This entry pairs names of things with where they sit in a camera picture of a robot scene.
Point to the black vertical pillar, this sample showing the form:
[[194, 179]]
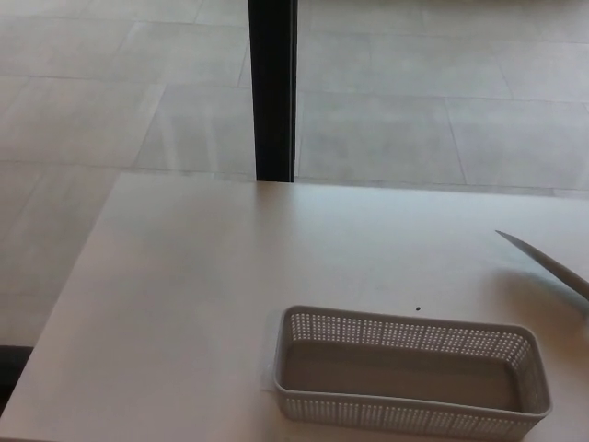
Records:
[[272, 92]]

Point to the grey perforated plastic basket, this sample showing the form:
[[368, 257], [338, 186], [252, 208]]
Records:
[[396, 373]]

